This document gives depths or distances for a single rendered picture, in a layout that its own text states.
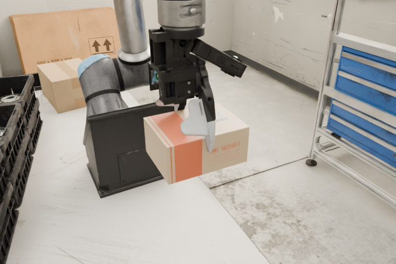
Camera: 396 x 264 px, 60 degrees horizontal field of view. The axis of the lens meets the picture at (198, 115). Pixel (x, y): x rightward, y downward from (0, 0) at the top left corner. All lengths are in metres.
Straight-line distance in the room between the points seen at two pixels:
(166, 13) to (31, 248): 0.75
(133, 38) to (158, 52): 0.54
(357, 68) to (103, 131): 1.56
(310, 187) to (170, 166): 1.87
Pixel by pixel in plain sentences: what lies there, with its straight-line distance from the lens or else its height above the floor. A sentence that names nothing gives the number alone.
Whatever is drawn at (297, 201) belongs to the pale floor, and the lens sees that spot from 2.25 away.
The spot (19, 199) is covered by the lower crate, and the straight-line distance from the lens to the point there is 1.21.
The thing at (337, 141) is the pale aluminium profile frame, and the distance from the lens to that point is 2.36.
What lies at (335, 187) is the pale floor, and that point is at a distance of 2.44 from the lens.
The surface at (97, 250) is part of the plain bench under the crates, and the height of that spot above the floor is 0.70.
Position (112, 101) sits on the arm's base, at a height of 0.98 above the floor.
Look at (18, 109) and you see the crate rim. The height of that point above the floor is 0.93.
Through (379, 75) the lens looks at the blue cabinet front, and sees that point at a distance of 2.10.
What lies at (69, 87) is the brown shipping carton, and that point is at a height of 0.82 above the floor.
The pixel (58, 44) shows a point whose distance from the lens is 3.92.
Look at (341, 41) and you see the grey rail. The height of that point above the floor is 0.91.
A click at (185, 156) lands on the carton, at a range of 0.58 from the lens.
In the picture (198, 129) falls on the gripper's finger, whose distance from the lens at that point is 0.56.
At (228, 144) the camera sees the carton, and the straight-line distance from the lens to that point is 0.61.
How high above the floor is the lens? 1.41
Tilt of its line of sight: 27 degrees down
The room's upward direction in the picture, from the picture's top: straight up
